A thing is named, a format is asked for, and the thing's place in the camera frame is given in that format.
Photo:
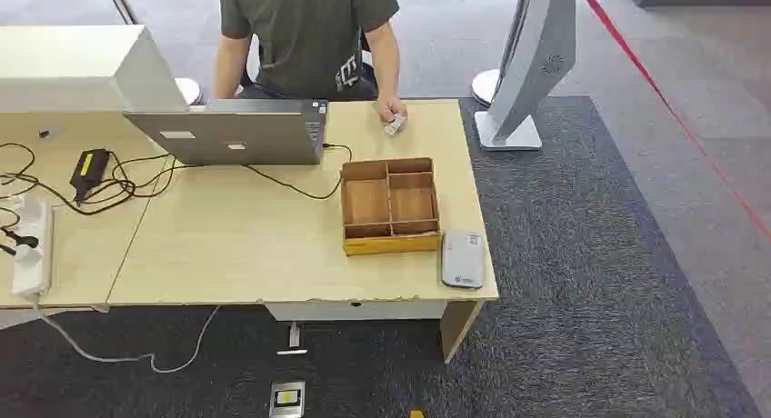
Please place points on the black slanted pole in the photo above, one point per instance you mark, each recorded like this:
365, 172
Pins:
120, 3

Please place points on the white round stand base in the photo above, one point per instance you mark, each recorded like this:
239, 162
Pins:
190, 90
483, 87

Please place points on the white desk bracket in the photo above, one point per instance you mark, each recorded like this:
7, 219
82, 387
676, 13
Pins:
293, 340

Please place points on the metal floor socket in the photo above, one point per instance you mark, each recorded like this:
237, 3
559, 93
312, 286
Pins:
287, 399

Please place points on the white power strip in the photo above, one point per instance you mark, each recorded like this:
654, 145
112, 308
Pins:
33, 265

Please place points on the red barrier tape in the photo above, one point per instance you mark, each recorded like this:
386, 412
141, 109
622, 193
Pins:
662, 99

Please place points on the pale wooden desk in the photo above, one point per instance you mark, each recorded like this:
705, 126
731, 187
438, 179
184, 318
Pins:
253, 240
90, 253

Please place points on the person's left hand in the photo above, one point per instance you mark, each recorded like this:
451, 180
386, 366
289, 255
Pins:
388, 107

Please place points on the grey card reader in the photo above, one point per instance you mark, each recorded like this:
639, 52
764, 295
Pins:
462, 259

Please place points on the grey laptop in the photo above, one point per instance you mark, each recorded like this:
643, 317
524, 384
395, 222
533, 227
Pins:
241, 135

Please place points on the printed card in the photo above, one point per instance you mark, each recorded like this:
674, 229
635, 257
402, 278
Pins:
394, 126

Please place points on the wooden compartment box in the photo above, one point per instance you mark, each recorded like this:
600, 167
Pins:
390, 245

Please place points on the person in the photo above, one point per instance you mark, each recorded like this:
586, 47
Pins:
301, 36

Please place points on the grey standing display kiosk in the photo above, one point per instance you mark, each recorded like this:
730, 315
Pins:
533, 60

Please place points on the black plug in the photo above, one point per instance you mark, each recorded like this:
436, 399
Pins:
24, 240

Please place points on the black power adapter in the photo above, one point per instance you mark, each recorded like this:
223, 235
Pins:
89, 171

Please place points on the large pale desk box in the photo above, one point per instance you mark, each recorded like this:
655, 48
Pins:
72, 66

